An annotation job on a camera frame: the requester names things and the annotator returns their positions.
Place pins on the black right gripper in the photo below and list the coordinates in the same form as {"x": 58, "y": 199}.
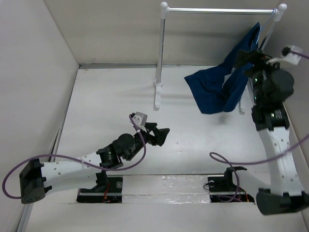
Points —
{"x": 259, "y": 59}

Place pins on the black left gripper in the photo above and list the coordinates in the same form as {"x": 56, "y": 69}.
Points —
{"x": 160, "y": 133}

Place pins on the blue t shirt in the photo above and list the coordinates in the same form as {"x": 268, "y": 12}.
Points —
{"x": 220, "y": 88}

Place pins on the light blue wire hanger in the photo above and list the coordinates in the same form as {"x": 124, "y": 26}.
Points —
{"x": 270, "y": 25}

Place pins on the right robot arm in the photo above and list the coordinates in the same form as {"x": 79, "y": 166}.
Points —
{"x": 272, "y": 85}

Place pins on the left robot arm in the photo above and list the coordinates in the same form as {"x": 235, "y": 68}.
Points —
{"x": 38, "y": 179}

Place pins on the white clothes rack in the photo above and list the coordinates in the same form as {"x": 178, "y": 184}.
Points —
{"x": 203, "y": 32}

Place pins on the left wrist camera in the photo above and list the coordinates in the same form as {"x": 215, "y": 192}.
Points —
{"x": 138, "y": 120}

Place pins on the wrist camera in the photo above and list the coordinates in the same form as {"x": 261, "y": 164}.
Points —
{"x": 290, "y": 56}
{"x": 138, "y": 120}

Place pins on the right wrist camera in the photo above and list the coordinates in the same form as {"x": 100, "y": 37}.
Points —
{"x": 290, "y": 56}

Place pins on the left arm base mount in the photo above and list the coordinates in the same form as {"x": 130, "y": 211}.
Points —
{"x": 108, "y": 190}

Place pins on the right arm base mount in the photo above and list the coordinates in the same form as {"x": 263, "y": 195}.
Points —
{"x": 222, "y": 188}

